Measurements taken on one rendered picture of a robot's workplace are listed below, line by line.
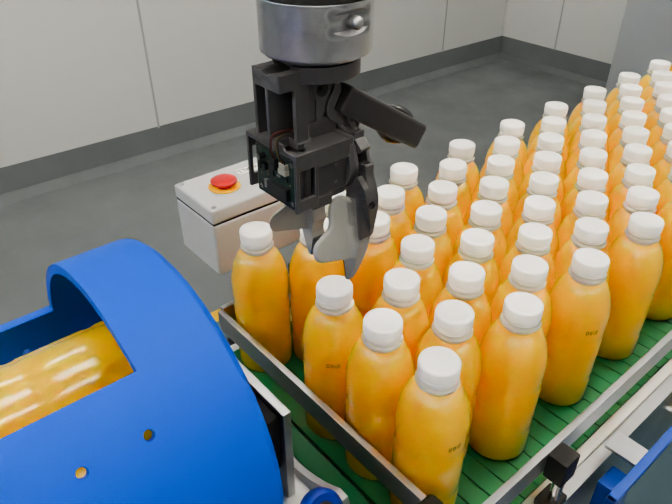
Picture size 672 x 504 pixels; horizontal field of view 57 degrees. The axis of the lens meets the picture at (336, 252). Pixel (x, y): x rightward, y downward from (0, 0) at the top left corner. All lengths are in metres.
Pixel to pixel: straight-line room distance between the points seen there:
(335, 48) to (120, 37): 3.01
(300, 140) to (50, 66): 2.90
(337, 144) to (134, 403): 0.25
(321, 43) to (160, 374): 0.26
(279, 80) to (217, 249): 0.39
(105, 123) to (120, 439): 3.17
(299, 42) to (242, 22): 3.29
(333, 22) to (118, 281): 0.24
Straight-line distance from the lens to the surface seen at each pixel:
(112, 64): 3.46
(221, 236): 0.82
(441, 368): 0.56
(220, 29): 3.69
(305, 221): 0.62
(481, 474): 0.75
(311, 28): 0.47
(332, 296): 0.63
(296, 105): 0.49
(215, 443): 0.43
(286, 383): 0.73
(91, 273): 0.48
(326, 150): 0.50
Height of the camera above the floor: 1.49
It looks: 34 degrees down
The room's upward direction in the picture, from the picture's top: straight up
